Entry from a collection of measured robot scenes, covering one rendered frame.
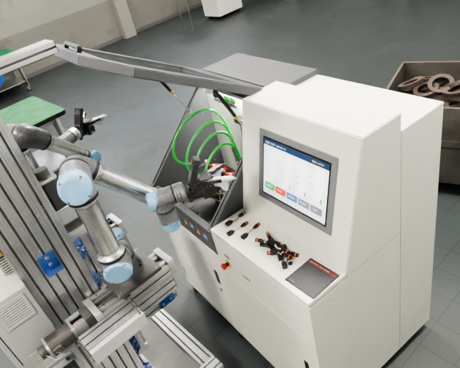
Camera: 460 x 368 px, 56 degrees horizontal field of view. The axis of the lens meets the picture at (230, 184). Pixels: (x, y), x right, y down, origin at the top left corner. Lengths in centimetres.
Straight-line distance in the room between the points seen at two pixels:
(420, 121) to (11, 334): 187
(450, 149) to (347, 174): 201
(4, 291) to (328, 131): 144
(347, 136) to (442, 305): 168
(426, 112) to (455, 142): 168
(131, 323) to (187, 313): 125
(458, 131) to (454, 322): 136
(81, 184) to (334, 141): 93
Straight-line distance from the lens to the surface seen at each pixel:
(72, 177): 157
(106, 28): 1112
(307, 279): 185
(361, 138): 159
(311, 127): 174
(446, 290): 314
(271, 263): 194
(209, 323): 308
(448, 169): 371
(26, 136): 219
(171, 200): 167
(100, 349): 197
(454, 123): 350
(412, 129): 184
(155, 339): 286
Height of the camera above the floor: 235
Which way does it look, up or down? 33 degrees down
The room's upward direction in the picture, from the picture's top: 15 degrees counter-clockwise
